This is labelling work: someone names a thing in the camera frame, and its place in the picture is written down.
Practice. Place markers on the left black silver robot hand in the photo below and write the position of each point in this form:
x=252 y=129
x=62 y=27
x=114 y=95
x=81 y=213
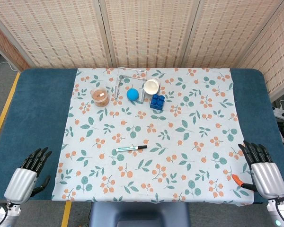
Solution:
x=21 y=180

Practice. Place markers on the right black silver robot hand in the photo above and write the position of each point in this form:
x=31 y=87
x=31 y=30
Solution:
x=267 y=177

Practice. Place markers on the green white marker body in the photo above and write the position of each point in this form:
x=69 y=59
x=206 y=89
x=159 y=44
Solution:
x=126 y=149

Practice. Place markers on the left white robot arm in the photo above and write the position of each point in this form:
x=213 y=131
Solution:
x=4 y=216

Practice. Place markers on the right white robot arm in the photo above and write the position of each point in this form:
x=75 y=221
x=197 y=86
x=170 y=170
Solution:
x=282 y=212

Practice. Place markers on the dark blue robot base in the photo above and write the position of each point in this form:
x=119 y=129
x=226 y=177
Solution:
x=139 y=215

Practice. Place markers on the blue fabric table cover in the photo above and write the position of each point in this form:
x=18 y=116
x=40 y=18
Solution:
x=38 y=118

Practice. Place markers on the white power strip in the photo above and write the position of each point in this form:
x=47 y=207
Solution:
x=280 y=113

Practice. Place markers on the clear jar with brown contents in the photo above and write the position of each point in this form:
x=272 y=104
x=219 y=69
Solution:
x=100 y=97

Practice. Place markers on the beige woven screen panel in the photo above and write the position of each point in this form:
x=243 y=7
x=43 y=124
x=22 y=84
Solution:
x=151 y=30
x=227 y=30
x=279 y=59
x=61 y=30

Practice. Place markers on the floral print tablecloth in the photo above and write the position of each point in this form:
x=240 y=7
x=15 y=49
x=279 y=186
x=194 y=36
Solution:
x=156 y=123

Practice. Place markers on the blue toy brick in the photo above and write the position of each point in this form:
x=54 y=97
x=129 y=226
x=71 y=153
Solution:
x=157 y=102

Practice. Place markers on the brown woven screen panel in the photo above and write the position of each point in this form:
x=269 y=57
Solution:
x=4 y=47

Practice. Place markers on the blue ball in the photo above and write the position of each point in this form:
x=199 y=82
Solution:
x=132 y=94

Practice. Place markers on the white cup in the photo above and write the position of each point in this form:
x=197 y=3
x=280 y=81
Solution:
x=151 y=86

